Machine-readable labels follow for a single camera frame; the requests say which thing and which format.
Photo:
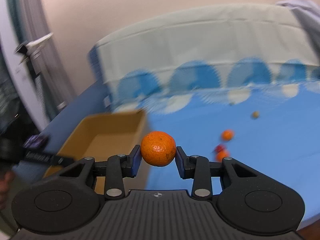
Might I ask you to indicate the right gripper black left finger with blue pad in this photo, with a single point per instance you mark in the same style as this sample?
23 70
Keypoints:
120 165

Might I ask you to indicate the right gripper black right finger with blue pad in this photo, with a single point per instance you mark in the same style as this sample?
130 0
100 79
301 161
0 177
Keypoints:
187 165

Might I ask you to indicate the speckled orange fruit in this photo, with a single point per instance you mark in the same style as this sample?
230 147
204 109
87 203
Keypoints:
158 148

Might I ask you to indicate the person's left hand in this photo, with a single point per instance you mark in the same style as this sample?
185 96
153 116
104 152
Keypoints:
8 177

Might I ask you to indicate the orange fruit near cherry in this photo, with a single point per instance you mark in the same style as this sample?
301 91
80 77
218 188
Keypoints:
221 154

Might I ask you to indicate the red cherry with stem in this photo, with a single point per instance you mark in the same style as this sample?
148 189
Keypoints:
219 148

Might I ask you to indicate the blue sofa armrest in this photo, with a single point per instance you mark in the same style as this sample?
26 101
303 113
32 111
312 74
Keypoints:
92 101

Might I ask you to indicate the brown cardboard box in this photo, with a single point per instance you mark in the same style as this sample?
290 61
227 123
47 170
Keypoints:
103 135

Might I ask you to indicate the orange fruit middle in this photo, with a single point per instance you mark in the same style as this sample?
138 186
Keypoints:
227 135

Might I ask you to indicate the olive green small fruit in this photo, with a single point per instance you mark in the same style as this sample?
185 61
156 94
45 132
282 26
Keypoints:
255 114

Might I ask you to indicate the blue white patterned sheet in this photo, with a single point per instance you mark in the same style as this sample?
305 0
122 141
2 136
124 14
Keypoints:
185 67

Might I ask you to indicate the white folded drying rack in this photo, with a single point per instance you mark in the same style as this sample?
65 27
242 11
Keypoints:
47 61

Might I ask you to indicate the white door frame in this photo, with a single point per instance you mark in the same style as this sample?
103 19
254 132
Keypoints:
18 71

